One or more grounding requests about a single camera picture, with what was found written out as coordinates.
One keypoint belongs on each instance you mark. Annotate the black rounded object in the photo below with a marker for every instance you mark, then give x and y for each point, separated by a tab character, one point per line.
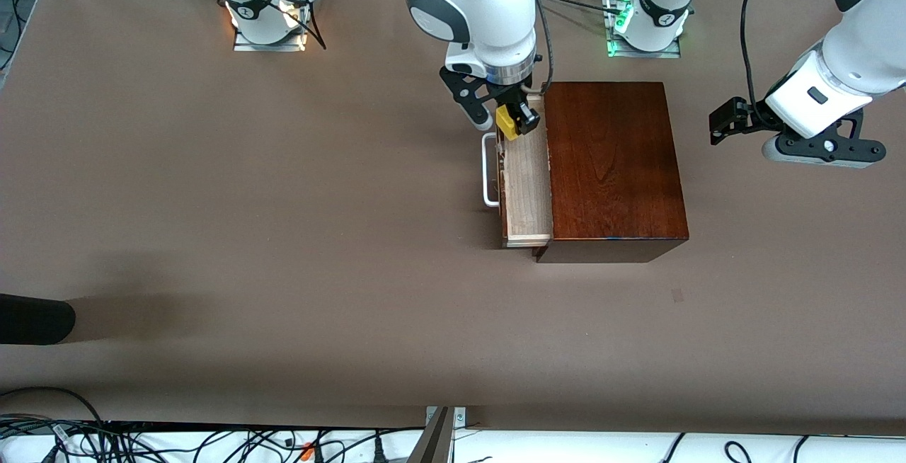
35	318

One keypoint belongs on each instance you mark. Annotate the yellow cube block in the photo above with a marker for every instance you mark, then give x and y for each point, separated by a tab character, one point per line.
507	123

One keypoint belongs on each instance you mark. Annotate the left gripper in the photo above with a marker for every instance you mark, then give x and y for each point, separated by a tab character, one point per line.
756	113

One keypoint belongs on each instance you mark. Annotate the dark brown wooden cabinet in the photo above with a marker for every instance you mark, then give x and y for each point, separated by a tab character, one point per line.
616	158

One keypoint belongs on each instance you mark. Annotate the metal table edge bracket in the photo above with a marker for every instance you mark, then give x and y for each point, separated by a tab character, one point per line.
435	442

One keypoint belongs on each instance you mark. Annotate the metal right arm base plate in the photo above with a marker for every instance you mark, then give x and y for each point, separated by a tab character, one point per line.
244	45

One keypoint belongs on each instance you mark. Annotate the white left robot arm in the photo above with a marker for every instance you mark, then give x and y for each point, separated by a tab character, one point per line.
863	52

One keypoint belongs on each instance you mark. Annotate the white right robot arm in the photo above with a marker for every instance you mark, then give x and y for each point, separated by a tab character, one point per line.
474	3

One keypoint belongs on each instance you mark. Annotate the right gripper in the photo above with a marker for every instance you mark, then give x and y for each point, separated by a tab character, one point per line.
512	97

